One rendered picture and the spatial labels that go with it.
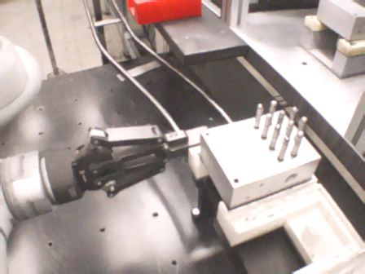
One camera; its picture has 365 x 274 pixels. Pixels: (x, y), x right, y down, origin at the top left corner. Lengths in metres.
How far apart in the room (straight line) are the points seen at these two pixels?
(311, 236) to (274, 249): 0.06
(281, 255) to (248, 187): 0.11
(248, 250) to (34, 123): 0.66
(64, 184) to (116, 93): 0.53
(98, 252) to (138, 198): 0.14
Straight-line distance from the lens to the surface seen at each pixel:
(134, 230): 0.60
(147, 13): 0.72
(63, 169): 0.41
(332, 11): 0.63
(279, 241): 0.43
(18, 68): 0.69
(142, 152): 0.43
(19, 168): 0.42
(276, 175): 0.38
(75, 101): 0.91
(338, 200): 0.80
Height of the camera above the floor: 1.20
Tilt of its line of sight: 46 degrees down
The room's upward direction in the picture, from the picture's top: straight up
